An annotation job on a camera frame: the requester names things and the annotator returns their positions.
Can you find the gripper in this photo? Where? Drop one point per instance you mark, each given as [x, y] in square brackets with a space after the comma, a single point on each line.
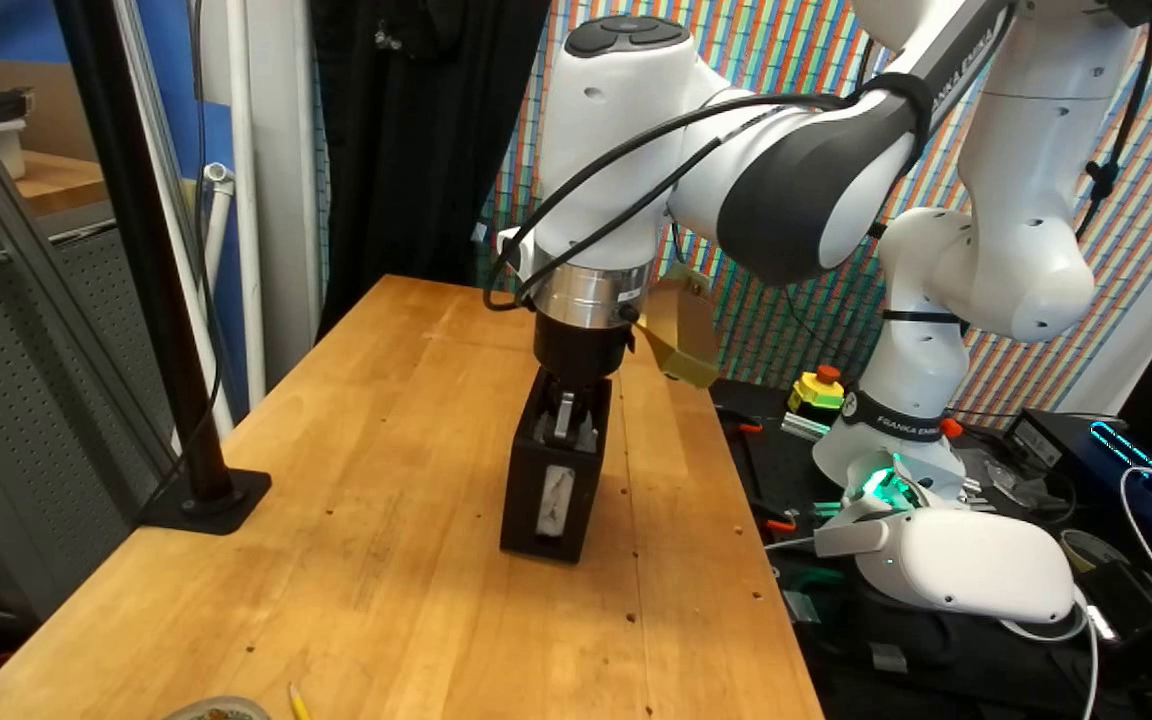
[581, 348]

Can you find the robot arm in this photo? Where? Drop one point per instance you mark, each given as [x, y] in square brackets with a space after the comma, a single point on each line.
[1016, 200]

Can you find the black open box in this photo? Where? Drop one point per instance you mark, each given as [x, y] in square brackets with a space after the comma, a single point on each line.
[546, 470]

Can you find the yellow red emergency stop button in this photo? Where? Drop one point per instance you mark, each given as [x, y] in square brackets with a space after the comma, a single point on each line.
[818, 390]

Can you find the black curtain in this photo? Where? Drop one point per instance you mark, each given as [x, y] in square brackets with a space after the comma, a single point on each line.
[416, 150]

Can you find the white plastic pipe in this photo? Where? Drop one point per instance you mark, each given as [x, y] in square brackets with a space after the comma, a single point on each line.
[244, 200]

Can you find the white headset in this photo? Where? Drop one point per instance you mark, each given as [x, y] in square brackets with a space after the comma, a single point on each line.
[966, 565]

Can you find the yellow pencil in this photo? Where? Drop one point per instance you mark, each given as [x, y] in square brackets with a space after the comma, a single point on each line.
[298, 703]

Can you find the roll of tape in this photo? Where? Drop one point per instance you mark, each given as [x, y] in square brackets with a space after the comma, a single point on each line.
[221, 709]

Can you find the grey perforated cabinet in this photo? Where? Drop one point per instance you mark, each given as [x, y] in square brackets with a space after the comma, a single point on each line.
[26, 400]

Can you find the wooden workbench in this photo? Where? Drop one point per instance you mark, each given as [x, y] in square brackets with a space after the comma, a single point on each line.
[26, 195]

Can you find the computer with blue lights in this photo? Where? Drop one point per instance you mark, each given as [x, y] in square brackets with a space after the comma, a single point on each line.
[1151, 450]

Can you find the grey aluminium frame bar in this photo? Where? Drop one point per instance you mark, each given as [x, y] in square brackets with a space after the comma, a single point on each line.
[31, 270]

